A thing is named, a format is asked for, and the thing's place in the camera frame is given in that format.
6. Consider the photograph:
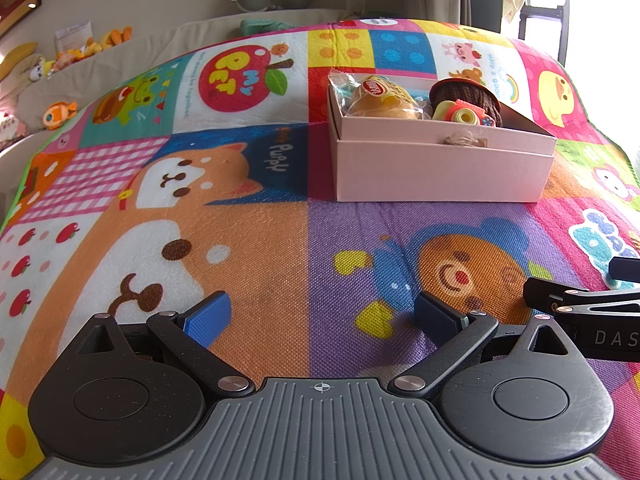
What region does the pink cardboard box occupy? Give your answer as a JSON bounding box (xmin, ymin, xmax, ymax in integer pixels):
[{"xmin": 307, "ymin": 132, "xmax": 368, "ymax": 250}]
[{"xmin": 326, "ymin": 76, "xmax": 556, "ymax": 203}]

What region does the packaged small bread bun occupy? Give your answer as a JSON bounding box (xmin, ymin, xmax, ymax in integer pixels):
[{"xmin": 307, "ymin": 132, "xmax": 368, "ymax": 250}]
[{"xmin": 328, "ymin": 68, "xmax": 431, "ymax": 120}]

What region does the colourful cartoon play mat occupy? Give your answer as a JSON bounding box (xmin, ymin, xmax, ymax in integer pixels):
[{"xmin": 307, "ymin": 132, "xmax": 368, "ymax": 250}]
[{"xmin": 1, "ymin": 20, "xmax": 639, "ymax": 479}]

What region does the orange fish plush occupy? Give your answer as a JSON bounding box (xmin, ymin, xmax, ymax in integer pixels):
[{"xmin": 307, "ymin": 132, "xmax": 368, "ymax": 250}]
[{"xmin": 42, "ymin": 102, "xmax": 77, "ymax": 130}]

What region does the orange plush row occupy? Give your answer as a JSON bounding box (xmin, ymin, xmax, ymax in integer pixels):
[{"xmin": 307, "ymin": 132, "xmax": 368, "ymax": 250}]
[{"xmin": 51, "ymin": 26, "xmax": 132, "ymax": 72}]

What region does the teal cloth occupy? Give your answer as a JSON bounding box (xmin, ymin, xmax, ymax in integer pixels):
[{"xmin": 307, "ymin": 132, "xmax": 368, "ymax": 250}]
[{"xmin": 240, "ymin": 18, "xmax": 295, "ymax": 37}]

